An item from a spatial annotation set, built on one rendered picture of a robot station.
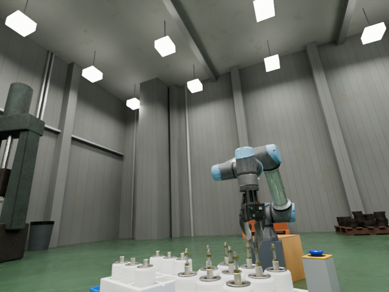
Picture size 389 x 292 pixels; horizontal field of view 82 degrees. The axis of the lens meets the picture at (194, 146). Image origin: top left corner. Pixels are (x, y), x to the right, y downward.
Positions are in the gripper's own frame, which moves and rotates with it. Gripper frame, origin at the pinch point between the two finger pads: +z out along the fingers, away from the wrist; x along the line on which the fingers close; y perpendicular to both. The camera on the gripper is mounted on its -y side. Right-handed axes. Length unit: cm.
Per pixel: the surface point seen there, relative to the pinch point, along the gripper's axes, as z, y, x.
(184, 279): 10.4, -3.9, -25.6
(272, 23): -585, -450, 249
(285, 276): 10.9, -2.9, 10.0
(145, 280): 15, -27, -44
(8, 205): -52, -296, -333
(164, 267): 14, -52, -39
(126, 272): 13, -35, -56
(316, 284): 10.6, 10.2, 14.3
